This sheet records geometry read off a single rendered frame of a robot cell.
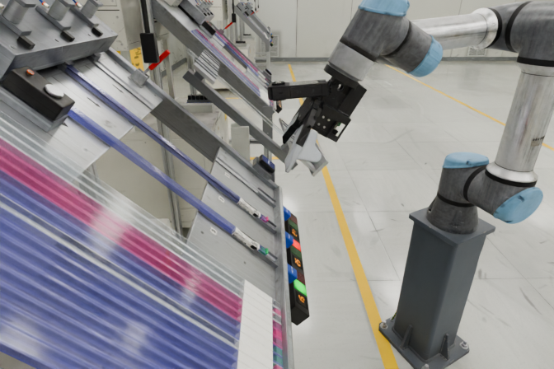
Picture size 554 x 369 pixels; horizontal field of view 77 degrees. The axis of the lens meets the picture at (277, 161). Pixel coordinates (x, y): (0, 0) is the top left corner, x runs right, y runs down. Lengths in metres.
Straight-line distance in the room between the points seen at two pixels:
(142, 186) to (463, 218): 1.48
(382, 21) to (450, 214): 0.72
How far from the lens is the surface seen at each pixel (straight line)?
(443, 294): 1.31
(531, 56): 0.98
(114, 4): 1.74
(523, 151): 1.03
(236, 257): 0.63
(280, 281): 0.66
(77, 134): 0.61
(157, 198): 1.96
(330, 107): 0.66
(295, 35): 8.29
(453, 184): 1.15
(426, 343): 1.47
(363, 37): 0.64
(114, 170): 1.95
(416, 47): 0.69
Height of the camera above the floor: 1.19
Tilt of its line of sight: 24 degrees down
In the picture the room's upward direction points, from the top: straight up
